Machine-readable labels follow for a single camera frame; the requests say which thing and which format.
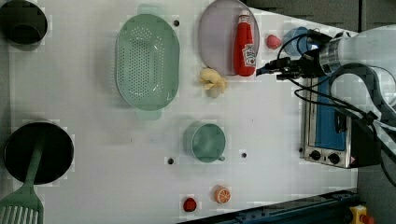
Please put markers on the orange slice toy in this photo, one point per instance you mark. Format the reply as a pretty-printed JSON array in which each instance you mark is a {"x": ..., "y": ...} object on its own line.
[{"x": 222, "y": 195}]

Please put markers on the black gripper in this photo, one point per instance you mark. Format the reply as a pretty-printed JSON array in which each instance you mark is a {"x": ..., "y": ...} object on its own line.
[{"x": 307, "y": 66}]

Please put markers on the blue bowl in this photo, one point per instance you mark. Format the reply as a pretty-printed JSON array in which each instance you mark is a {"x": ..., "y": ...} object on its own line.
[{"x": 294, "y": 42}]

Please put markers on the yellow peeled banana toy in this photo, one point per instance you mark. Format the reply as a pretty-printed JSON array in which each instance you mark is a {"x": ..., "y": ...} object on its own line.
[{"x": 213, "y": 82}]

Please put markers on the green slotted spatula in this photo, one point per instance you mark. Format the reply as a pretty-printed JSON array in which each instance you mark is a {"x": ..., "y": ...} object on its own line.
[{"x": 23, "y": 205}]

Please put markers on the grey round plate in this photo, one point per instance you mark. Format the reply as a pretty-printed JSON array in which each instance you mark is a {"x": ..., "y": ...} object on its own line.
[{"x": 217, "y": 31}]

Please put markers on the black round container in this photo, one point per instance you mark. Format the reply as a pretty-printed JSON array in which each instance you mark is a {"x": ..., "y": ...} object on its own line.
[{"x": 23, "y": 22}]

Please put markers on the red strawberry toy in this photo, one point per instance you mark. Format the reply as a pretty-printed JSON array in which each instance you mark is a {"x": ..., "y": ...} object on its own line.
[{"x": 273, "y": 42}]

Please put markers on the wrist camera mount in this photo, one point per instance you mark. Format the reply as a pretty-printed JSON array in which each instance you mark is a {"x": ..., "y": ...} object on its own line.
[{"x": 318, "y": 38}]

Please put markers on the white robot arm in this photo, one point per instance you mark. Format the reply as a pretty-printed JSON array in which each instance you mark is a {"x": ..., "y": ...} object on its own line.
[{"x": 360, "y": 70}]

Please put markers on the green mug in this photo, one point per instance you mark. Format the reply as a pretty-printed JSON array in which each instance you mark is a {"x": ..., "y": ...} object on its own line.
[{"x": 206, "y": 142}]

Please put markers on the small red toy fruit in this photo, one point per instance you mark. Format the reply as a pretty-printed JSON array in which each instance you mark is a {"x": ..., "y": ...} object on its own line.
[{"x": 189, "y": 205}]

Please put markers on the emergency stop button box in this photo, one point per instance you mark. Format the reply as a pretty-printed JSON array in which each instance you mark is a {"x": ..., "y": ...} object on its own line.
[{"x": 360, "y": 215}]

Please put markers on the red ketchup bottle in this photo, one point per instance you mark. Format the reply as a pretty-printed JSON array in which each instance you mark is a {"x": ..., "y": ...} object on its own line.
[{"x": 244, "y": 54}]

